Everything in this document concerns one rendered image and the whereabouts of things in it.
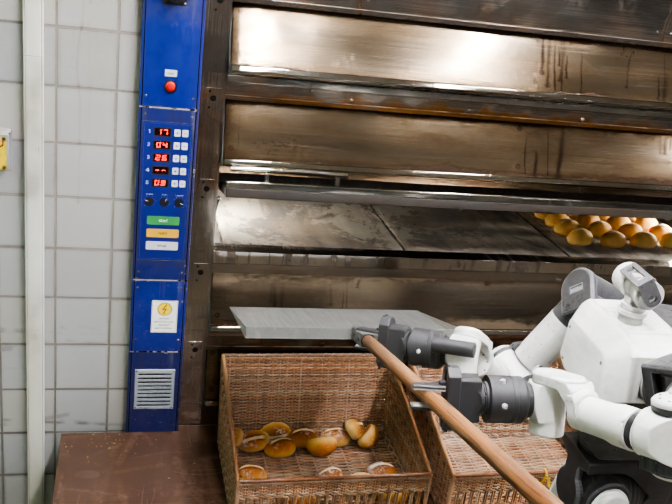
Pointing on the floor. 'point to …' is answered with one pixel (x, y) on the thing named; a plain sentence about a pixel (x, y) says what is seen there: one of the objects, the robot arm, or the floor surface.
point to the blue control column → (191, 23)
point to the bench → (142, 468)
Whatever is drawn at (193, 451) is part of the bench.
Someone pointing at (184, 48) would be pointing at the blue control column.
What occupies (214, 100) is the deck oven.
